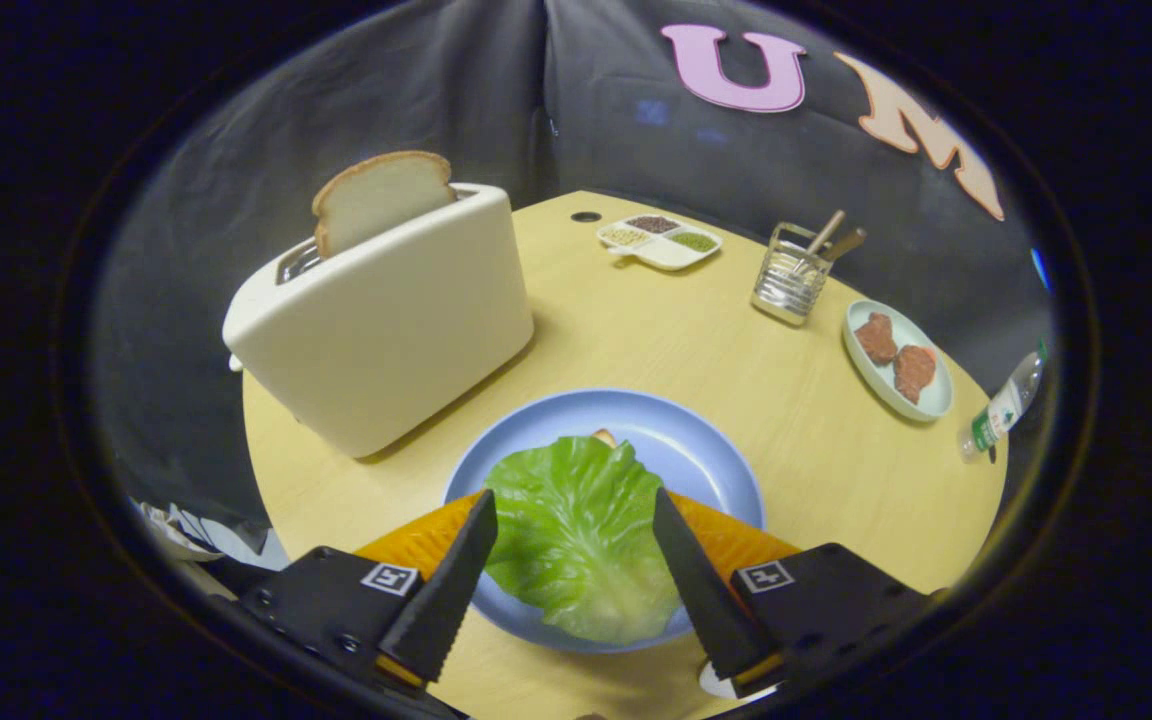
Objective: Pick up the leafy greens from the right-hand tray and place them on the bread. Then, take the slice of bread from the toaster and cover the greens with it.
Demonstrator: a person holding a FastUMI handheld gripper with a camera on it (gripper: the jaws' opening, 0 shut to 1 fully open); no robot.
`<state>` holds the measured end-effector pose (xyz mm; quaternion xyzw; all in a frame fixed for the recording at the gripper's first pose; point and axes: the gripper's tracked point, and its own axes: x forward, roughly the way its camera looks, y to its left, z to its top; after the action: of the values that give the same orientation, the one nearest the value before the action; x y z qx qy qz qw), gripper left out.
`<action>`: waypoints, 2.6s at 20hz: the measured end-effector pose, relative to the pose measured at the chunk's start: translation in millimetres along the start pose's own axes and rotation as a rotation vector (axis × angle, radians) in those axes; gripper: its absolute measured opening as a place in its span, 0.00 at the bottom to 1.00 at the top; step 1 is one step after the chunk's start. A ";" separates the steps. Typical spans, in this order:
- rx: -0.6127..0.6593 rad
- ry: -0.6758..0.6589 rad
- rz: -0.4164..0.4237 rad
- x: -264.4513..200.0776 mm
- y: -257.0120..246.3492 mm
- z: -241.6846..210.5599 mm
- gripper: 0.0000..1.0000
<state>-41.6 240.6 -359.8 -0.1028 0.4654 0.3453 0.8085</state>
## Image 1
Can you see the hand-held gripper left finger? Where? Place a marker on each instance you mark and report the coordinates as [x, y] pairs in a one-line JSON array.
[[446, 590]]

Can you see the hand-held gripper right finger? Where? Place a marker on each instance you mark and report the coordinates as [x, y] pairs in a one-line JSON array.
[[706, 590]]

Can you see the green lettuce leaf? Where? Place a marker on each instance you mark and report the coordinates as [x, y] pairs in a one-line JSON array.
[[576, 540]]

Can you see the plain white bread slice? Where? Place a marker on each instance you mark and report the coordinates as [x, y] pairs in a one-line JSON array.
[[381, 198]]

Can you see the white square plate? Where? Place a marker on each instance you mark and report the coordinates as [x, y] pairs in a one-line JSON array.
[[714, 683]]

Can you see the blue plate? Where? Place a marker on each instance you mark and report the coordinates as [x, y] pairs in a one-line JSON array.
[[676, 450]]

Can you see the bread slice under ham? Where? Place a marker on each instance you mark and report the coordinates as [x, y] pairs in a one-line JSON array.
[[605, 438]]

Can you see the white patterned cloth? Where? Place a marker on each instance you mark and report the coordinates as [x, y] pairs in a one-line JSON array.
[[206, 535]]

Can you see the white toaster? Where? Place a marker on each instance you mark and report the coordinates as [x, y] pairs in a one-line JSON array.
[[386, 340]]

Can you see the pale green plate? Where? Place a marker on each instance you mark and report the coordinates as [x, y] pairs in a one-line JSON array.
[[921, 405]]

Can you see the brown meat patty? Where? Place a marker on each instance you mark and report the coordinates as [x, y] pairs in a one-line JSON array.
[[876, 338], [914, 373]]

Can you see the white divided condiment dish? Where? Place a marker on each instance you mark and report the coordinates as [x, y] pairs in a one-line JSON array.
[[666, 250]]

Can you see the clear water bottle green label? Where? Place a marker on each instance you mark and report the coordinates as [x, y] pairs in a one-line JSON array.
[[1001, 410]]

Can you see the wooden stick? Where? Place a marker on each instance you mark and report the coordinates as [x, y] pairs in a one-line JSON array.
[[826, 232], [844, 244]]

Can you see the black backdrop cloth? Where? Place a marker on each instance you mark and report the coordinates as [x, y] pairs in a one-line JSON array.
[[336, 100]]

